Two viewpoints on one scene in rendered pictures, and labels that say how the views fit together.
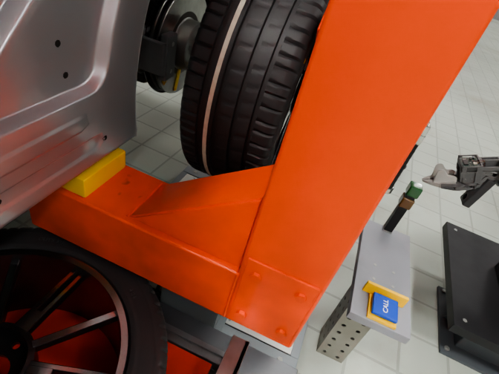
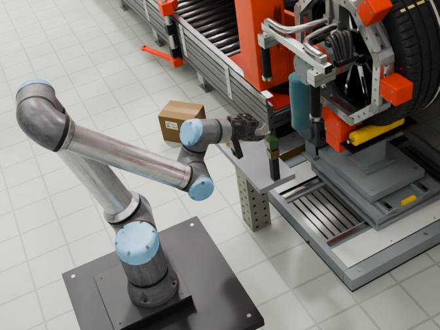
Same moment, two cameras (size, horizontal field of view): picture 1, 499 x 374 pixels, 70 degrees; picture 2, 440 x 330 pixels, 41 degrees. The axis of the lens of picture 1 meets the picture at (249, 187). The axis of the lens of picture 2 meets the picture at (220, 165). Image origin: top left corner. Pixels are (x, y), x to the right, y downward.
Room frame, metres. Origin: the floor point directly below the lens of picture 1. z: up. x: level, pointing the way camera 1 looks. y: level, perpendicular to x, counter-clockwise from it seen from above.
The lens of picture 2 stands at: (2.38, -1.63, 2.07)
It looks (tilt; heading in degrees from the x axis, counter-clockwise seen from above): 40 degrees down; 148
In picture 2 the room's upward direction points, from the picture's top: 10 degrees counter-clockwise
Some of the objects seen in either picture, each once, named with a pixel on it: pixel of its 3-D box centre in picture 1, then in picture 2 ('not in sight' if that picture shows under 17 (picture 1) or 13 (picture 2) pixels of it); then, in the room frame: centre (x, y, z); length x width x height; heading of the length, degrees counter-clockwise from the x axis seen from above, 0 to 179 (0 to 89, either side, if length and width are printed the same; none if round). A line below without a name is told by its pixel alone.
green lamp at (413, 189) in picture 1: (413, 189); (272, 143); (0.99, -0.52, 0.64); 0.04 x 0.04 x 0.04; 79
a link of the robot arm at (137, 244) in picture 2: not in sight; (140, 251); (1.00, -1.16, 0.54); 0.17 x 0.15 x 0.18; 157
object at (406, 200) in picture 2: not in sight; (372, 177); (1.05, 0.03, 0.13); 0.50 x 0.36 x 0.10; 169
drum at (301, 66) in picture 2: not in sight; (325, 60); (0.97, -0.20, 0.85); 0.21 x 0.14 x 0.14; 79
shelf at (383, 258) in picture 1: (382, 271); (251, 156); (0.80, -0.48, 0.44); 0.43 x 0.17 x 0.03; 169
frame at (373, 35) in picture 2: not in sight; (340, 54); (0.99, -0.13, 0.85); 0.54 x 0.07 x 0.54; 169
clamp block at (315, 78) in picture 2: not in sight; (321, 74); (1.12, -0.37, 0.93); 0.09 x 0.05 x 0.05; 79
